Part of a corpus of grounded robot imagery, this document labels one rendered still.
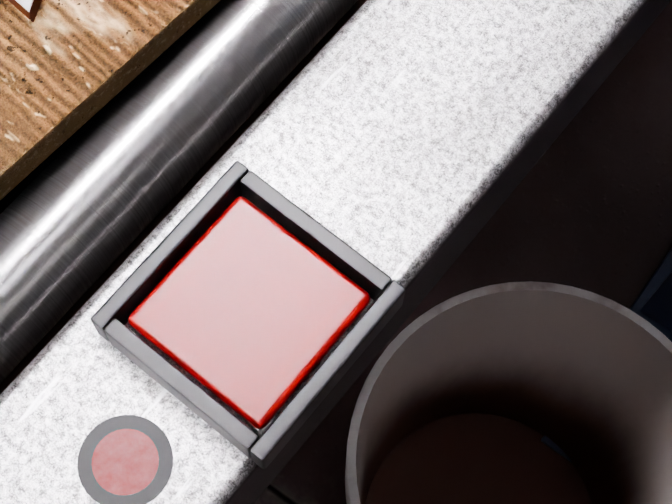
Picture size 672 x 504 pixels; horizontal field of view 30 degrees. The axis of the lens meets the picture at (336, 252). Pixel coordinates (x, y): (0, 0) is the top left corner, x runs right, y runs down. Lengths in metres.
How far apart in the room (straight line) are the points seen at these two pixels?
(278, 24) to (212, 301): 0.12
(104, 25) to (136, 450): 0.15
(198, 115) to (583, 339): 0.69
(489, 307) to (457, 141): 0.60
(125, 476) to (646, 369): 0.72
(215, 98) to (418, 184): 0.08
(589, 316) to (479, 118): 0.61
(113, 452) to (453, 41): 0.20
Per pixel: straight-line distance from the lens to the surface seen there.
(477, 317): 1.07
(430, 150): 0.46
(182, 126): 0.47
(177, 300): 0.43
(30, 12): 0.47
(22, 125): 0.45
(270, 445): 0.41
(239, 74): 0.48
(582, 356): 1.15
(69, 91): 0.46
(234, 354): 0.42
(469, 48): 0.49
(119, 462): 0.43
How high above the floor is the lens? 1.33
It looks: 70 degrees down
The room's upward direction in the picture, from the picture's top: 3 degrees clockwise
